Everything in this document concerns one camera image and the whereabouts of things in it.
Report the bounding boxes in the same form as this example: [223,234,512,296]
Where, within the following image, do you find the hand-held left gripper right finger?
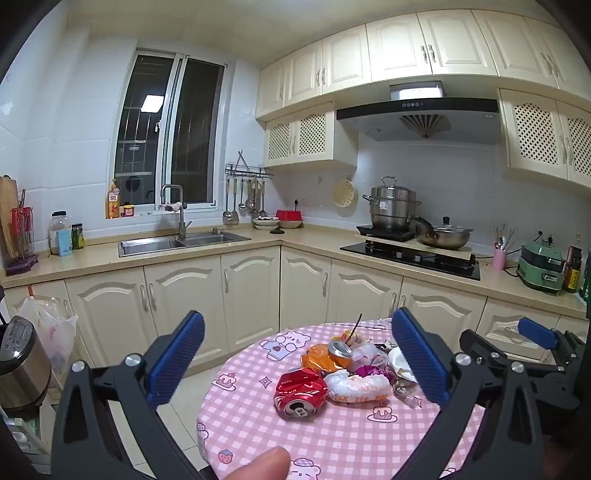
[392,307,546,480]

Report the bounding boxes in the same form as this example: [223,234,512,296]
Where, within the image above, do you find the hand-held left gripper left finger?
[51,310,206,480]

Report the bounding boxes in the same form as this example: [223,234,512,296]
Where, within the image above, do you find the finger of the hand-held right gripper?
[459,329,555,379]
[517,318,591,366]

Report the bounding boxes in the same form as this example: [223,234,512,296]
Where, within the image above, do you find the white paper bowl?
[387,346,416,384]

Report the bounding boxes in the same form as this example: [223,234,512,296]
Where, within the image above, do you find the small clear wrapper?
[392,383,423,409]

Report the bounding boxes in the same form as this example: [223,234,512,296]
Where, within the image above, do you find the purple foil wrapper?
[353,364,393,384]

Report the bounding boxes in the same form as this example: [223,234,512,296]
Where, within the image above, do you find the clear plastic bag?
[342,330,389,367]

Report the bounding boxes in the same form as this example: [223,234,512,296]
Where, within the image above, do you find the white printed plastic bag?
[323,369,393,404]

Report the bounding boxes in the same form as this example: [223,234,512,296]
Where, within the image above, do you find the orange wrapper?
[301,344,352,374]

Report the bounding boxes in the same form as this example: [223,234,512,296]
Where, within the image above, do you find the crushed red drink can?
[274,368,329,419]

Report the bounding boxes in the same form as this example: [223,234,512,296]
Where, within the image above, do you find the person's left hand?
[217,445,292,480]

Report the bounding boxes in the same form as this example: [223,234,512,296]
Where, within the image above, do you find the cream base cabinet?
[2,244,591,384]

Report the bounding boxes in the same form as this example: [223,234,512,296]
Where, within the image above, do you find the green electric cooker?
[516,233,566,296]

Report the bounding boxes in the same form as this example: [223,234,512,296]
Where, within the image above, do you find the soy sauce bottle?
[562,246,583,294]

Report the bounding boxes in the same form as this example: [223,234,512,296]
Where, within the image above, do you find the bundle of chopsticks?
[492,224,515,252]

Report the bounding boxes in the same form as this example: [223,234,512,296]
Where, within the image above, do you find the steel double sink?
[117,231,252,258]

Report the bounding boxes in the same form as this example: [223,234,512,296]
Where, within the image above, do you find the steel wok with lid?
[413,216,475,250]

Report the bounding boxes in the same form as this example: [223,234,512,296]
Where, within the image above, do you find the pink checked tablecloth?
[196,323,490,480]

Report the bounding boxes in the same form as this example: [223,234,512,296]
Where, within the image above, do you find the hanging plastic bags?
[16,295,79,374]

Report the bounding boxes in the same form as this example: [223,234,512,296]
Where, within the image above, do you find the steel kitchen faucet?
[160,185,192,241]

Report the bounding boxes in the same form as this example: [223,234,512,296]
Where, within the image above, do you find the black induction cooker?
[356,224,416,242]

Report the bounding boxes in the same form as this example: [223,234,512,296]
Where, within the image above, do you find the steel rice cooker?
[0,315,52,414]

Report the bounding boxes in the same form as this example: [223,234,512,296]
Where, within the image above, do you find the steel steamer pot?
[362,176,422,232]

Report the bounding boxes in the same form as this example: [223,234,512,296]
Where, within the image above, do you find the yellow dish soap bottle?
[106,179,121,219]

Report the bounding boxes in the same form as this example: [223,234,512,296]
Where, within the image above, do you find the steel skimmer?
[252,179,269,219]

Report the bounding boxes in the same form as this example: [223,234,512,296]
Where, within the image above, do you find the clear plastic jar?
[49,211,72,254]

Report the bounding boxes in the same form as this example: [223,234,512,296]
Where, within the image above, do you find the round yellow strainer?
[333,178,357,208]

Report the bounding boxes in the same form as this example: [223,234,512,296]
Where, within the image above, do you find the red utensil rack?
[9,189,40,277]

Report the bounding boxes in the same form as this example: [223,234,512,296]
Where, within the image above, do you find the lattice door cabinet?
[264,102,358,169]
[498,89,591,188]

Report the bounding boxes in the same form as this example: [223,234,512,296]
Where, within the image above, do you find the sliding window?
[113,48,227,213]

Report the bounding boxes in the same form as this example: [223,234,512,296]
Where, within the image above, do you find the wooden cutting board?
[0,175,21,264]

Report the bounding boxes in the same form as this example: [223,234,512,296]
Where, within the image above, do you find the range hood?
[336,80,502,146]

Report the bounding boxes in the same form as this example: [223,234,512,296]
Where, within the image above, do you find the cream upper cabinet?
[255,8,591,121]

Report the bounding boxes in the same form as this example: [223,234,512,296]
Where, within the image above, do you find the wall utensil rail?
[225,150,273,178]

